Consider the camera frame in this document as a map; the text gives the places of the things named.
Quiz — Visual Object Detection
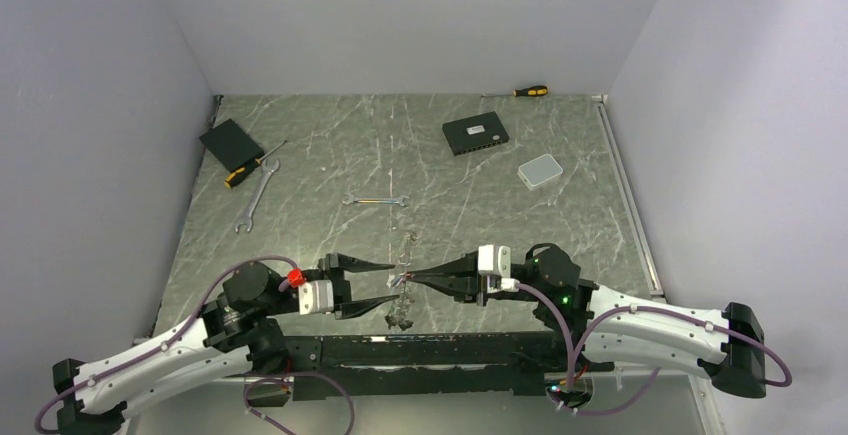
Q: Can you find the large metal keyring with chain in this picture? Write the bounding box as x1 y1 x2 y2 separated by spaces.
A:
385 229 418 331

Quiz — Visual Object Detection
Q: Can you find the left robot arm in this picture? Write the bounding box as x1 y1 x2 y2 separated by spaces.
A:
47 253 388 434

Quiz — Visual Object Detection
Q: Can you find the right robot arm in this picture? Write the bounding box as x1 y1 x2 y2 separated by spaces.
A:
403 243 767 399

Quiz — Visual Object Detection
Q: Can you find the large silver wrench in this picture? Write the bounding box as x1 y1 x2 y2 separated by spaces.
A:
234 159 281 234

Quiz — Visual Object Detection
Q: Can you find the small silver wrench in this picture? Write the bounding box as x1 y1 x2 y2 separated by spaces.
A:
341 193 410 207

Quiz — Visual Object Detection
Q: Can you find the orange black screwdriver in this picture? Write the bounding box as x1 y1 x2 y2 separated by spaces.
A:
224 140 287 189

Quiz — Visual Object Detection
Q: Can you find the white plastic box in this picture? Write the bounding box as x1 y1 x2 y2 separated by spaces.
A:
517 154 563 191

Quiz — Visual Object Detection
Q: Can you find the black flat box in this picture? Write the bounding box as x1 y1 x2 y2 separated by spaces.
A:
199 119 265 172

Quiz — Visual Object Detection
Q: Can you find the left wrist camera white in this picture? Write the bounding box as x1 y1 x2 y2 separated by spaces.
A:
286 269 335 315

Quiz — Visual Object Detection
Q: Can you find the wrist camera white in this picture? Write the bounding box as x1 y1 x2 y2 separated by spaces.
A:
477 244 518 295
286 269 335 315

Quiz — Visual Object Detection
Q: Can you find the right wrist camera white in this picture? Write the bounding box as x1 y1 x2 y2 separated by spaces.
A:
477 244 518 295

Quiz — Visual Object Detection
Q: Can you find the black network switch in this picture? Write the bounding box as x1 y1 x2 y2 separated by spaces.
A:
442 111 510 156

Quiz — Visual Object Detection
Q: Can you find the orange screwdriver at wall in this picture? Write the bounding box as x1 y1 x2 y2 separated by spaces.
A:
482 85 549 98

